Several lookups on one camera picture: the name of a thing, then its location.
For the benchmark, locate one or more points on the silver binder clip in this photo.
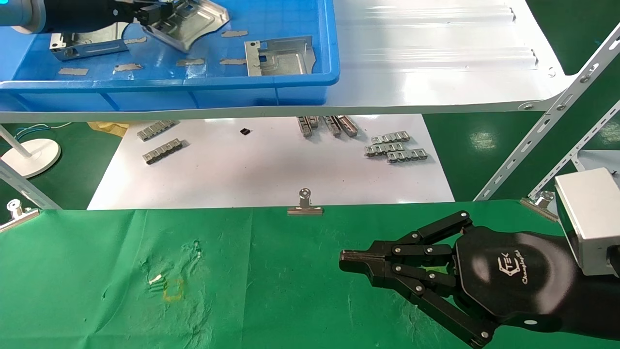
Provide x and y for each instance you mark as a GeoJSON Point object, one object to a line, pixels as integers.
{"type": "Point", "coordinates": [17, 218]}
{"type": "Point", "coordinates": [304, 208]}
{"type": "Point", "coordinates": [540, 202]}

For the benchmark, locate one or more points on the white board sheet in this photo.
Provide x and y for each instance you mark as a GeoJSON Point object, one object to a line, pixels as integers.
{"type": "Point", "coordinates": [252, 169]}

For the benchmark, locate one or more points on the yellow crumpled cloth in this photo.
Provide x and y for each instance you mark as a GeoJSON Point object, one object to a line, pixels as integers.
{"type": "Point", "coordinates": [109, 128]}

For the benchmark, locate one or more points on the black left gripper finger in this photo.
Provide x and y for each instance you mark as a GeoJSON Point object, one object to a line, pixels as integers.
{"type": "Point", "coordinates": [152, 5]}
{"type": "Point", "coordinates": [152, 18]}

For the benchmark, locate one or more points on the white round lamp stand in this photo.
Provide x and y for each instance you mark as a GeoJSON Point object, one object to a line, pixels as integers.
{"type": "Point", "coordinates": [31, 157]}

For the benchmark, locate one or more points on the white metal shelf plate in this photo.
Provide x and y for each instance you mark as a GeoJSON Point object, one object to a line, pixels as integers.
{"type": "Point", "coordinates": [436, 72]}

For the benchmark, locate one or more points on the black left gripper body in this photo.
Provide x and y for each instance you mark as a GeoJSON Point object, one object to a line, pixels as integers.
{"type": "Point", "coordinates": [87, 12]}

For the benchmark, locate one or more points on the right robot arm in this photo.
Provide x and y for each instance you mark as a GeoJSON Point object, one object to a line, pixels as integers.
{"type": "Point", "coordinates": [598, 310]}

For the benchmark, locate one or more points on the green cloth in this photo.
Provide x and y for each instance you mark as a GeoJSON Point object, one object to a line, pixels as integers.
{"type": "Point", "coordinates": [242, 281]}

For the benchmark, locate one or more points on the small white scrap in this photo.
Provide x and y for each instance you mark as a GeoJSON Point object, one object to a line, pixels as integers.
{"type": "Point", "coordinates": [155, 279]}

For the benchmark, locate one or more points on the grey tape strip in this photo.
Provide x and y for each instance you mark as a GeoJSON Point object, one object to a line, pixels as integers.
{"type": "Point", "coordinates": [135, 40]}
{"type": "Point", "coordinates": [128, 67]}
{"type": "Point", "coordinates": [73, 71]}
{"type": "Point", "coordinates": [190, 62]}

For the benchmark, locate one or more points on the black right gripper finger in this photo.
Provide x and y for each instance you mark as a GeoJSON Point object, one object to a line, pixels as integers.
{"type": "Point", "coordinates": [421, 278]}
{"type": "Point", "coordinates": [421, 249]}

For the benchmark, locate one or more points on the flat sheet metal bracket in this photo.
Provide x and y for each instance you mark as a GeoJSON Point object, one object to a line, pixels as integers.
{"type": "Point", "coordinates": [286, 60]}

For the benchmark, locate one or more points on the folded sheet metal bracket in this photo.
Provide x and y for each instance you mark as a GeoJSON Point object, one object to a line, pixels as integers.
{"type": "Point", "coordinates": [87, 46]}

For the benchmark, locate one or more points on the light grey plate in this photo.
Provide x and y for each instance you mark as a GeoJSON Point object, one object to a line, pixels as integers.
{"type": "Point", "coordinates": [600, 160]}

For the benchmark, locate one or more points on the white perforated angle bar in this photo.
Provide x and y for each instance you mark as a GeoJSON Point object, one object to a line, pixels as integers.
{"type": "Point", "coordinates": [29, 189]}
{"type": "Point", "coordinates": [547, 118]}
{"type": "Point", "coordinates": [574, 155]}

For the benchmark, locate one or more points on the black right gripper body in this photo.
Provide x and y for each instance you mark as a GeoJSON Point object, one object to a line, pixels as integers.
{"type": "Point", "coordinates": [513, 276]}

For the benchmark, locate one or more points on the blue plastic bin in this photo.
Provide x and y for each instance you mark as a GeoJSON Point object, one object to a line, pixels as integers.
{"type": "Point", "coordinates": [271, 85]}

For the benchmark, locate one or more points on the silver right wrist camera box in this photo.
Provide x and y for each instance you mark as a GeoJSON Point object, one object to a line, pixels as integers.
{"type": "Point", "coordinates": [591, 218]}

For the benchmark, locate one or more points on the curved sheet metal bracket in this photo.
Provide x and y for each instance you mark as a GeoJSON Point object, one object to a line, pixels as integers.
{"type": "Point", "coordinates": [196, 24]}

